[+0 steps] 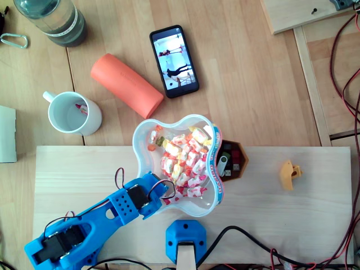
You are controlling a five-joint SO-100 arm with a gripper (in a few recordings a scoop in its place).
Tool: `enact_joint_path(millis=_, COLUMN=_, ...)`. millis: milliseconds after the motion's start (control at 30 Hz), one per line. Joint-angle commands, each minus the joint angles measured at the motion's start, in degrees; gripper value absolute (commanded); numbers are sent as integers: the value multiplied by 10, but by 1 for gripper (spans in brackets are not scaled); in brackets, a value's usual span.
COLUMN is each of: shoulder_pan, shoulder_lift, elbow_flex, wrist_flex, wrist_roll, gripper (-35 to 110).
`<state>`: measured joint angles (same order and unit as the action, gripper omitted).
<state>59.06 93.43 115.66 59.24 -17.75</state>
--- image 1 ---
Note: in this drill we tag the dark water bottle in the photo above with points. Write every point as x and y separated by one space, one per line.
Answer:
56 22

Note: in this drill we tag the wooden camera post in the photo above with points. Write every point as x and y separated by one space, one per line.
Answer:
185 256

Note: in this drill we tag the light wooden frame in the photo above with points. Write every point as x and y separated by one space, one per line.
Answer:
312 84

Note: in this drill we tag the red USB stick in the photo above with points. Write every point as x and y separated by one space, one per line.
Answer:
235 156

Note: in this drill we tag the black USB stick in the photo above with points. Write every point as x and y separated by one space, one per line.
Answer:
227 173

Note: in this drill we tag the clear Haribo candy tub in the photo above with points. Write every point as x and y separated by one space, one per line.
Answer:
215 168

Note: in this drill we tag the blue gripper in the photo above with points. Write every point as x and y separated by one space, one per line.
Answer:
152 178

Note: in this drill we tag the blue post base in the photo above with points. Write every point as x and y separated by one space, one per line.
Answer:
174 236

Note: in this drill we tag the silver swivel USB stick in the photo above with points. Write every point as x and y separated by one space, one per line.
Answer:
222 164

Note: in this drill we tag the black smartphone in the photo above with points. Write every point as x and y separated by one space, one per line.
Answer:
174 62

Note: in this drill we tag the pink wrapped candy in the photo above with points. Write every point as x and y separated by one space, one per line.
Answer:
82 109

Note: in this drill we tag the large light wooden board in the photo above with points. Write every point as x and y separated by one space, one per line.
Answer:
267 213

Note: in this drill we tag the small light wooden board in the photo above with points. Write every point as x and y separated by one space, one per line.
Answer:
289 14

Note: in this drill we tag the orange cylindrical case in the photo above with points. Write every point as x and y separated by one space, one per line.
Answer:
126 84

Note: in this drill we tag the white box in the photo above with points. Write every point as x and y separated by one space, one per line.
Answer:
7 135

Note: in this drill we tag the yellow 3D-printed part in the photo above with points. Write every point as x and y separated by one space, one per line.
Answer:
287 174

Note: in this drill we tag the wrapped fruit candy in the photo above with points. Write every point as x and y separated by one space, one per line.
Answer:
153 136
198 135
178 139
197 191
172 149
194 144

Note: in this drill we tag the brown hexagonal cup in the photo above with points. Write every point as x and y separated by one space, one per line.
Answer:
243 157

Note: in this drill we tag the grey plastic part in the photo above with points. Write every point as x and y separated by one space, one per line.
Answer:
340 4

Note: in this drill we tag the black screw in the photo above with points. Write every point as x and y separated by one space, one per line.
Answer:
313 10

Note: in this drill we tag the silver carabiner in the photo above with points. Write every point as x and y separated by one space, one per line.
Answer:
27 41

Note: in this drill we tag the blue 3D-printed robot arm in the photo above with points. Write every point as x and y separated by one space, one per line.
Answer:
84 233

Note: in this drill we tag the white ceramic mug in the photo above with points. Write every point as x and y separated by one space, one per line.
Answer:
92 118

